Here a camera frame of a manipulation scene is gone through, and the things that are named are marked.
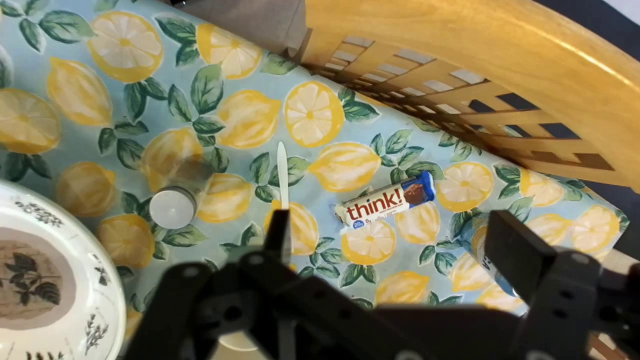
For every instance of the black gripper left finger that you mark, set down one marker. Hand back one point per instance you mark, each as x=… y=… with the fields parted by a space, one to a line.
x=266 y=313

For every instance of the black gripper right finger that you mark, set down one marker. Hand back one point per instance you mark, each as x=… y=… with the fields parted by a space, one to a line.
x=567 y=307

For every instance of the white plastic knife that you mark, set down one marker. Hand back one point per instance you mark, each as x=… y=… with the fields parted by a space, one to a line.
x=282 y=173

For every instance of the think snack bar packet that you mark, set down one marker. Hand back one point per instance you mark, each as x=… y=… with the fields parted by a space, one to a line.
x=382 y=203

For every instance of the white bottle cap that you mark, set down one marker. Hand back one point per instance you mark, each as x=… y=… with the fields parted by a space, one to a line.
x=173 y=208

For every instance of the lemon print tablecloth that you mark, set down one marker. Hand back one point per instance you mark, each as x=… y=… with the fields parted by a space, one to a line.
x=133 y=153

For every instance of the white printed plate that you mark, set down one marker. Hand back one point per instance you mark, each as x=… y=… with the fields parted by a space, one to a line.
x=52 y=286

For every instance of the wooden lattice back chair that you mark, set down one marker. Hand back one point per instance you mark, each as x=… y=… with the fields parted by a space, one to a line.
x=501 y=47

